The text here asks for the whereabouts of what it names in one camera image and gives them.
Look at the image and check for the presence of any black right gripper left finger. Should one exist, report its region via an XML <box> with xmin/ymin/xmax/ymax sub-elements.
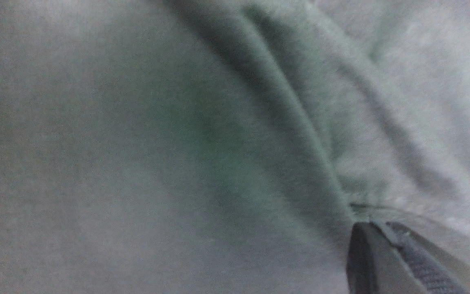
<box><xmin>346</xmin><ymin>222</ymin><xmax>427</xmax><ymax>294</ymax></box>

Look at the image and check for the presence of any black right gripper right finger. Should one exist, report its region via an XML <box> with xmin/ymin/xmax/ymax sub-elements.
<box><xmin>386</xmin><ymin>222</ymin><xmax>470</xmax><ymax>294</ymax></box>

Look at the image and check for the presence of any dark gray long-sleeve shirt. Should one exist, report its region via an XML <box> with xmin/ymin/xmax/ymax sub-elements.
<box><xmin>0</xmin><ymin>0</ymin><xmax>470</xmax><ymax>294</ymax></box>

